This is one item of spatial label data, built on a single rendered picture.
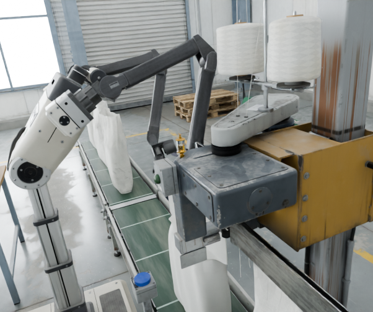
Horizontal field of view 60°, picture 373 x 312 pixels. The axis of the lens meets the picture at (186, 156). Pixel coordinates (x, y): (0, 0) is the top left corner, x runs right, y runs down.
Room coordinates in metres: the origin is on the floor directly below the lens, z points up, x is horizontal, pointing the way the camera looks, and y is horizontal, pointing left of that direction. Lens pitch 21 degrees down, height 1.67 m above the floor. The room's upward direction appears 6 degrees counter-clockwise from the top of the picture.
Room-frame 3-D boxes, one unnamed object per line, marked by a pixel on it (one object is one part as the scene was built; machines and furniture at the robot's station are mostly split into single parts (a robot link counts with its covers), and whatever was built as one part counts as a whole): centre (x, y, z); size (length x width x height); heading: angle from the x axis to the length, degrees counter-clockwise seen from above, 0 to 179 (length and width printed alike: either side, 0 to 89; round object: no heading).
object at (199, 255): (0.89, 0.02, 0.98); 0.09 x 0.05 x 0.05; 112
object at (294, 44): (0.90, -0.32, 1.61); 0.15 x 0.14 x 0.17; 22
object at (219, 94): (6.90, -0.52, 0.36); 1.20 x 0.82 x 0.14; 108
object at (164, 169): (0.86, 0.07, 1.29); 0.08 x 0.05 x 0.09; 22
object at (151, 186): (3.47, 0.90, 0.35); 2.26 x 0.48 x 0.14; 22
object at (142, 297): (0.95, 0.21, 0.81); 0.08 x 0.08 x 0.06; 22
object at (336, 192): (0.97, -0.42, 1.18); 0.34 x 0.25 x 0.31; 112
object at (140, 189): (3.50, 0.91, 0.34); 2.21 x 0.39 x 0.09; 22
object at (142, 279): (0.95, 0.21, 0.84); 0.06 x 0.06 x 0.02
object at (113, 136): (2.82, 0.64, 0.74); 0.47 x 0.22 x 0.72; 20
